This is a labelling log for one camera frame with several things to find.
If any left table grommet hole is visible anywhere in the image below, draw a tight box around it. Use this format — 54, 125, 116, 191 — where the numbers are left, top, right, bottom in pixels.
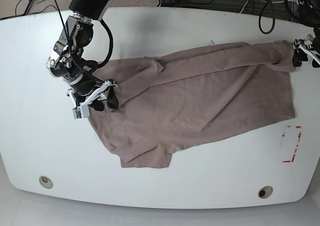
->
39, 176, 53, 189

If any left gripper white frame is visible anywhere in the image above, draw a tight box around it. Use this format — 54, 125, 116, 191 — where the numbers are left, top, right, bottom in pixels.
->
292, 34, 320, 68

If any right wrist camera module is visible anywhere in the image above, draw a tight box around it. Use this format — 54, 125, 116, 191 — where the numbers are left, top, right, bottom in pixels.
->
72, 106, 90, 119

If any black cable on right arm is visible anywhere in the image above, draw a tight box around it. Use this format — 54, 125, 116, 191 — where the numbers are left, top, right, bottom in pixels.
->
83, 18, 114, 73

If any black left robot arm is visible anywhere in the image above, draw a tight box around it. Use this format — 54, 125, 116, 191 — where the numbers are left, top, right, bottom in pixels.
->
284, 0, 320, 68

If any white cable on floor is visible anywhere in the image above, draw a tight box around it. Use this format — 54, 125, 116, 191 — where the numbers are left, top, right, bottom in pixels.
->
239, 0, 286, 14

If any mauve t-shirt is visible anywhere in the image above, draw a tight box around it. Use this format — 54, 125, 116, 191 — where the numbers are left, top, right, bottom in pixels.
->
88, 41, 295, 168

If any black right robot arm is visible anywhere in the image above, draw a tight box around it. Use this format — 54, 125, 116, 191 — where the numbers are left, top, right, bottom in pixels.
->
46, 0, 119, 119

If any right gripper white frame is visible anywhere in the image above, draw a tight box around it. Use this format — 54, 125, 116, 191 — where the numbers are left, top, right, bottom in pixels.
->
67, 79, 119, 111

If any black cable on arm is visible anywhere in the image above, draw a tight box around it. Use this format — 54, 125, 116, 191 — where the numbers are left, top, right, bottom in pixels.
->
83, 18, 114, 73
257, 0, 301, 34

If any table grommet hole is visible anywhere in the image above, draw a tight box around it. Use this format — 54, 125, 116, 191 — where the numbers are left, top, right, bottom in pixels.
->
39, 176, 53, 189
258, 186, 273, 199

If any red tape rectangle marking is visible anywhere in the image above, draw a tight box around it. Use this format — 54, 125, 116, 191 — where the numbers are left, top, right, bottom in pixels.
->
278, 125, 302, 163

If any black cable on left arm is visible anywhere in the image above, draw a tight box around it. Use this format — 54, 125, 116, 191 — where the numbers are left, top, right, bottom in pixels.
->
257, 0, 301, 34

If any right table grommet hole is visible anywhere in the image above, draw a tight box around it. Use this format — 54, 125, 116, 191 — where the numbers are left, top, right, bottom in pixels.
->
258, 186, 273, 199

